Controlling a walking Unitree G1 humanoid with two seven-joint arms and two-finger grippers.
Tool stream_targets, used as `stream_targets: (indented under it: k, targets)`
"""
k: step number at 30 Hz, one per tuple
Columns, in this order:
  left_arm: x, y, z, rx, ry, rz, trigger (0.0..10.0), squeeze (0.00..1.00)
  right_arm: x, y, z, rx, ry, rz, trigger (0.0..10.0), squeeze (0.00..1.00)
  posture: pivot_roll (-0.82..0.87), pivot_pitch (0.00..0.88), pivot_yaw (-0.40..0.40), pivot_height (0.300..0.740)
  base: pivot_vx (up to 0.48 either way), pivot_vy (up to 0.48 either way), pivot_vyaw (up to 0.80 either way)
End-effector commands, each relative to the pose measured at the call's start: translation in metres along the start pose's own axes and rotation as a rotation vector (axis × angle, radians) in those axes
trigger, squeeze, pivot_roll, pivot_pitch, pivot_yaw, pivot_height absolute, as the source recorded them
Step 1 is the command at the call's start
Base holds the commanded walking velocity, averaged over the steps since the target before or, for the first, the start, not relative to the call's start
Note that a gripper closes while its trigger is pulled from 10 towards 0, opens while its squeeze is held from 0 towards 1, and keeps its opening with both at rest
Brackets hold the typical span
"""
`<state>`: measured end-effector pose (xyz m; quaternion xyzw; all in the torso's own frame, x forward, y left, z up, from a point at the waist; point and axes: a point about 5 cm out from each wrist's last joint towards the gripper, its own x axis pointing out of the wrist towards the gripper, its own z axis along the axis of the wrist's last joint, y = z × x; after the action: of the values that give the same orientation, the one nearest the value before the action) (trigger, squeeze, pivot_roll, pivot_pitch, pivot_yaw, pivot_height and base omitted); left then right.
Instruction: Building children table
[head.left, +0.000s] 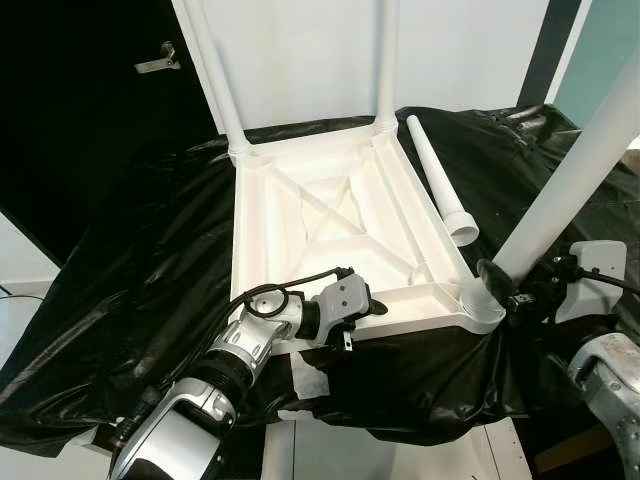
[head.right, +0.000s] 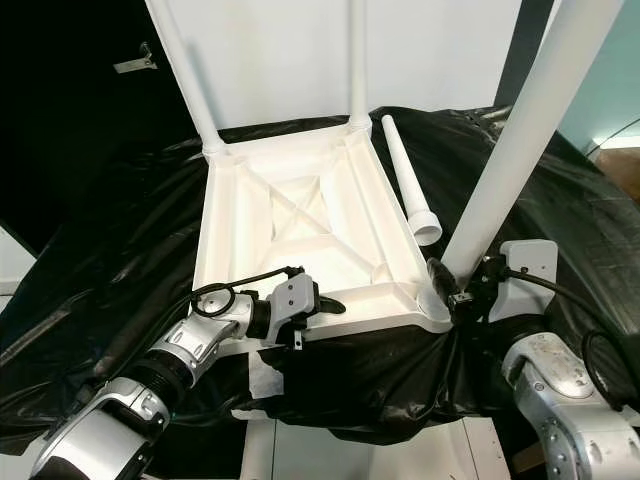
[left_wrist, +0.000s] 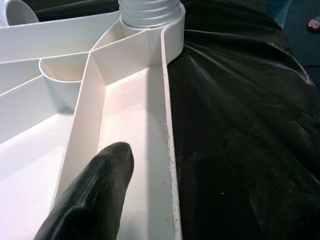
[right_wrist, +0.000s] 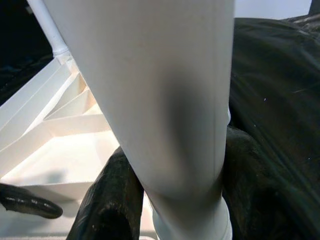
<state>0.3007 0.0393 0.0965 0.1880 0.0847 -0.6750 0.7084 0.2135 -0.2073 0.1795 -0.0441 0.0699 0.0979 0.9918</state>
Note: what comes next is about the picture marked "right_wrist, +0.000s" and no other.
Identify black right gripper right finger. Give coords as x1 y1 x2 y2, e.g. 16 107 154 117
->
219 124 301 240

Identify white tapered table leg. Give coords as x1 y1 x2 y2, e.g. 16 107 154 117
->
48 0 236 240
25 0 70 60

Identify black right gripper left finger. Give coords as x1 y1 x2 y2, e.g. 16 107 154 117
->
65 145 146 240

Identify black plastic table cover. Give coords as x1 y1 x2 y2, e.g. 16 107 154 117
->
0 16 320 240

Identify white plastic table top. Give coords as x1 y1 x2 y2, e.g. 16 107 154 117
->
0 55 156 240

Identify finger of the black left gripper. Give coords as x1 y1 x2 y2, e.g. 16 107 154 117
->
0 182 64 221

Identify black wall pillar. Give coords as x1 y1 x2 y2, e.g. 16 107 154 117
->
309 0 320 16

